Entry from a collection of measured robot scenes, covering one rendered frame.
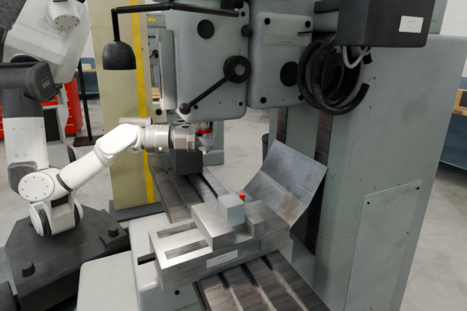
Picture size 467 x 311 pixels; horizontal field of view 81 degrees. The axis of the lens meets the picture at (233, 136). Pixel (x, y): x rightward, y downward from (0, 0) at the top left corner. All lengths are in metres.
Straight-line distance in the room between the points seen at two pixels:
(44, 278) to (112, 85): 1.55
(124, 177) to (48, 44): 1.92
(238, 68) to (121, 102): 1.91
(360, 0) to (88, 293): 1.06
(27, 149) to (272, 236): 0.69
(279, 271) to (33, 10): 0.99
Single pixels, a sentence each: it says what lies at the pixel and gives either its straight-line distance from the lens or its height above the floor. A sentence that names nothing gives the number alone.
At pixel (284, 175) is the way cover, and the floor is 1.05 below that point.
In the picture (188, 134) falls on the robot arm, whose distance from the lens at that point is 0.81.
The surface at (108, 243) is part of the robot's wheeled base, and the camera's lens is 1.52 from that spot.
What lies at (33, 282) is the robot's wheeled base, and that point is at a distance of 1.48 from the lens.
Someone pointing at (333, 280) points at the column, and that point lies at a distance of 1.15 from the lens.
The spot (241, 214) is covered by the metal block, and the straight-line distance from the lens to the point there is 0.74.
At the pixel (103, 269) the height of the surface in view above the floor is 0.78.
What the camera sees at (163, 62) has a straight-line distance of 0.77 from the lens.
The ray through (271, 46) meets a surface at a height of 1.51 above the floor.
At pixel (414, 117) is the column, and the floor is 1.30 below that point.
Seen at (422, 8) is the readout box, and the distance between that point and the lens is 0.75.
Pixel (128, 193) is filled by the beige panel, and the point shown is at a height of 0.19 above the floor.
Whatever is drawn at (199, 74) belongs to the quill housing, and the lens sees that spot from 0.71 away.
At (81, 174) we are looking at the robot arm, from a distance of 0.88.
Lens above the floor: 1.50
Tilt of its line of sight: 18 degrees down
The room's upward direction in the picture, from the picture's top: 1 degrees clockwise
